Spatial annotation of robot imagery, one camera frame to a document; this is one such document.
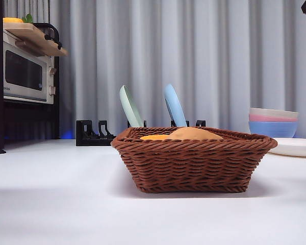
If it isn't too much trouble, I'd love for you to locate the brown potato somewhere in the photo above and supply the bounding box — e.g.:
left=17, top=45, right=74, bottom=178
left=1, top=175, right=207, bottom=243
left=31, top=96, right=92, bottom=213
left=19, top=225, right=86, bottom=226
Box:
left=167, top=127, right=224, bottom=141

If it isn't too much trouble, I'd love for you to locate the brown wicker basket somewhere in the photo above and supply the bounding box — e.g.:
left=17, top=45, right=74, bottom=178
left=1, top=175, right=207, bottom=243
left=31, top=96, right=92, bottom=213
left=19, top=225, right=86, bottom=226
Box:
left=110, top=126, right=278, bottom=193

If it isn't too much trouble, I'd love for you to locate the orange yellow corn cob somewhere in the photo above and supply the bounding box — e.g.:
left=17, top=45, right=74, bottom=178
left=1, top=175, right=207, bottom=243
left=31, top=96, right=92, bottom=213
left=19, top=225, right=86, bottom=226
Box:
left=139, top=134, right=173, bottom=141

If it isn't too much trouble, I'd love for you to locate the grey curtain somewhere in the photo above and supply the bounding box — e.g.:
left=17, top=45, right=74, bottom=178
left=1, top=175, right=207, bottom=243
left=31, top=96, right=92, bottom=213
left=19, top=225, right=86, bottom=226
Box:
left=0, top=0, right=306, bottom=140

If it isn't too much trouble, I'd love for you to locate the cream bowl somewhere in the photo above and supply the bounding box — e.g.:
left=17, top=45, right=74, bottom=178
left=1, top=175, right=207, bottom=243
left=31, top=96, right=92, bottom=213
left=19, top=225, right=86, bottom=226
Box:
left=249, top=107, right=300, bottom=122

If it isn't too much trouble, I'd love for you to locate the pink bowl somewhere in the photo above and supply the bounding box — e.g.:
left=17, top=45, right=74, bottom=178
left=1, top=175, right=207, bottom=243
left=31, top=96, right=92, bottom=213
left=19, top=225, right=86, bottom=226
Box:
left=249, top=114, right=299, bottom=123

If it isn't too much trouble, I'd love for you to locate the blue bowl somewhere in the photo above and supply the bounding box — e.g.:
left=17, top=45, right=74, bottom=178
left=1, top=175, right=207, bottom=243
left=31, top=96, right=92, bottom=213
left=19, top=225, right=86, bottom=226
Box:
left=248, top=121, right=299, bottom=139

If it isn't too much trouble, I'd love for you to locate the cream white plate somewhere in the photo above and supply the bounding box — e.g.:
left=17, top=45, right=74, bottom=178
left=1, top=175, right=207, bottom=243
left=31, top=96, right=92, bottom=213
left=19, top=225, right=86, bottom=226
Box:
left=267, top=137, right=306, bottom=157

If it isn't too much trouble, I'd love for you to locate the light blue plate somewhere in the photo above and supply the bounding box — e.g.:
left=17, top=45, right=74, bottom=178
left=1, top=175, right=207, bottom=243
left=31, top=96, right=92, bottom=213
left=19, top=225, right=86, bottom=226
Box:
left=164, top=83, right=188, bottom=128

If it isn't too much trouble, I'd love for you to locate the pale green plate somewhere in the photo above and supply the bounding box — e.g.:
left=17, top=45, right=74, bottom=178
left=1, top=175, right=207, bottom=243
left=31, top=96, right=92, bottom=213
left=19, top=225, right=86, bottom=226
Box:
left=119, top=85, right=145, bottom=128

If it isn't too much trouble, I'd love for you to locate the black dish rack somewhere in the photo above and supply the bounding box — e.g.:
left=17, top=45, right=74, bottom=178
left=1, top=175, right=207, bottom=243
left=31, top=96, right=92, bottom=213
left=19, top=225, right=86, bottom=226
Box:
left=75, top=119, right=207, bottom=146

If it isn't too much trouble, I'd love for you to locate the wooden cutting board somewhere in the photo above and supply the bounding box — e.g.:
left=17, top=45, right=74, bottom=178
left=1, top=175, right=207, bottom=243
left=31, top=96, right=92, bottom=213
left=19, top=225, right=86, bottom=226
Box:
left=2, top=22, right=69, bottom=57

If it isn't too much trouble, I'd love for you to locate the white toaster oven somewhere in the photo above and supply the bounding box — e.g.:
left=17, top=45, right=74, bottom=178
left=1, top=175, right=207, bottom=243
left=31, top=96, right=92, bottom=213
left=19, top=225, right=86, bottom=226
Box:
left=0, top=25, right=56, bottom=105

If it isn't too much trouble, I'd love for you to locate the yellow fruit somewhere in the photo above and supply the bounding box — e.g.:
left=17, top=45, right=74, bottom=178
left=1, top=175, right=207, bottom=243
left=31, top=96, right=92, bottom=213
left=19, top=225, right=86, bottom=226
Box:
left=0, top=17, right=25, bottom=25

